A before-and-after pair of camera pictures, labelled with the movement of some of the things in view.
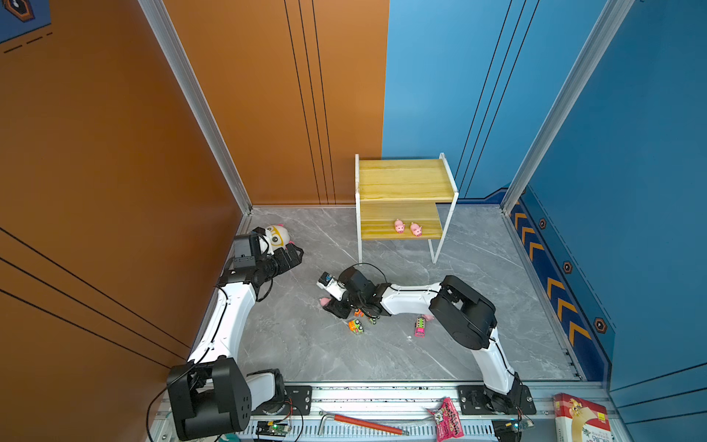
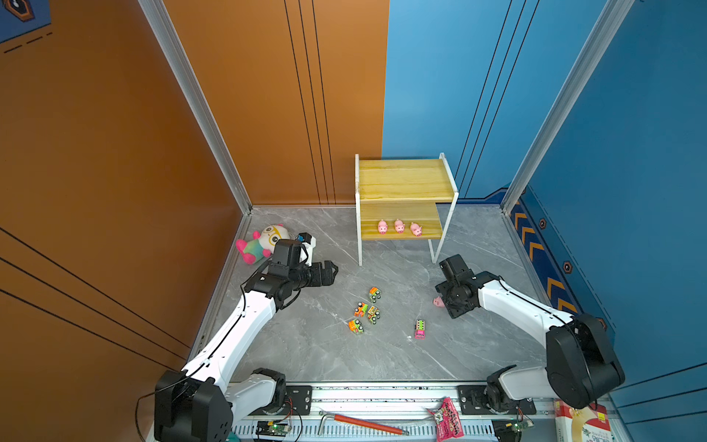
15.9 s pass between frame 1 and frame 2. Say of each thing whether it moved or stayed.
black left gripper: moved
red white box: stayed
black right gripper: moved
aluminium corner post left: stayed
